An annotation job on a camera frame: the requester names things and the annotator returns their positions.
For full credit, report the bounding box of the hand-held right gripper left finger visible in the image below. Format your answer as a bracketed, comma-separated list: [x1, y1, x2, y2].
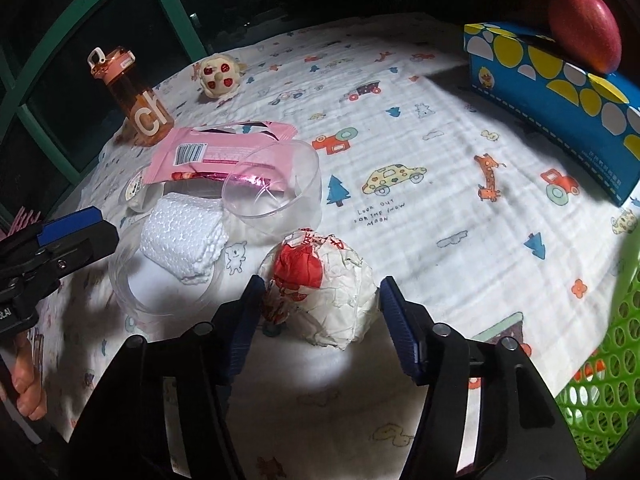
[75, 275, 268, 480]

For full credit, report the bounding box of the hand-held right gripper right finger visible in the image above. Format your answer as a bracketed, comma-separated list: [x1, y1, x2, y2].
[378, 276, 586, 480]

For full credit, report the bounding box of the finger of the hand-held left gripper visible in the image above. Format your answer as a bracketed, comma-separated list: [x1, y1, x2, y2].
[0, 206, 104, 261]
[35, 220, 120, 276]

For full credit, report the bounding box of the white red paper ball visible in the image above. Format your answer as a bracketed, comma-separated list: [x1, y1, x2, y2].
[257, 227, 381, 352]

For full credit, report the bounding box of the small jelly cup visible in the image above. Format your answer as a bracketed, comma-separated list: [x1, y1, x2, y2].
[122, 167, 157, 213]

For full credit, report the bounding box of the pink snack packet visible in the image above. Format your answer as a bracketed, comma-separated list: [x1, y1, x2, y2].
[145, 121, 297, 195]

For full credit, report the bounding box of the green plastic basket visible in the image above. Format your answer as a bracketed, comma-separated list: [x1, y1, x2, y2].
[555, 255, 640, 471]

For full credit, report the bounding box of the person's left hand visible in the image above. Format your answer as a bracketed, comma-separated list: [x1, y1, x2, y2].
[0, 332, 49, 422]

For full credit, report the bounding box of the pink patterned object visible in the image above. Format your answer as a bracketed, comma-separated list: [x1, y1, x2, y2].
[6, 207, 42, 236]

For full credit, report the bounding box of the clear plastic lid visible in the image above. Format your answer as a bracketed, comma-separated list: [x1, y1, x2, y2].
[107, 220, 226, 318]

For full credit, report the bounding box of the orange water bottle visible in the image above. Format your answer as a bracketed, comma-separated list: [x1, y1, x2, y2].
[88, 46, 176, 147]

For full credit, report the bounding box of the clear plastic cup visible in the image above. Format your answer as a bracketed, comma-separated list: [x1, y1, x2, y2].
[222, 140, 322, 246]

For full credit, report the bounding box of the blue dotted tissue box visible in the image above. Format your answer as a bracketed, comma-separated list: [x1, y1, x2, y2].
[462, 21, 640, 207]

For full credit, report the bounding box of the red apple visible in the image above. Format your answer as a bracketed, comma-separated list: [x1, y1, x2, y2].
[547, 0, 623, 75]

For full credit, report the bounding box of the green window frame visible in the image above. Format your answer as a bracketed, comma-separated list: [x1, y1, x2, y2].
[0, 0, 211, 231]

